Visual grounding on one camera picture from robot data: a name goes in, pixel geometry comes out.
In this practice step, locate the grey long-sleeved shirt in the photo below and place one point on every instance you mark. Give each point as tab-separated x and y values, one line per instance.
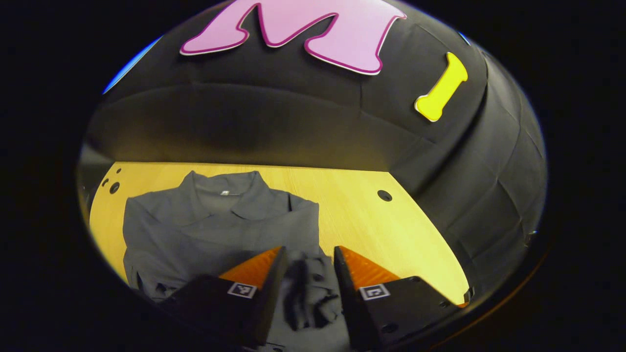
205	225

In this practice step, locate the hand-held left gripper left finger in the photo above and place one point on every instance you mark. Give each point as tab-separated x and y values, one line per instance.
266	298

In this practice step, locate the black backdrop cloth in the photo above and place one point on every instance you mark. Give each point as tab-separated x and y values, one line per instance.
293	122

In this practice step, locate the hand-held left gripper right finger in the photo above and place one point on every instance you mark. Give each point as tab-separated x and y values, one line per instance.
349	298

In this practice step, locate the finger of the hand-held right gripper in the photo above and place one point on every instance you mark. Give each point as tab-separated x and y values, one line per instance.
468	296

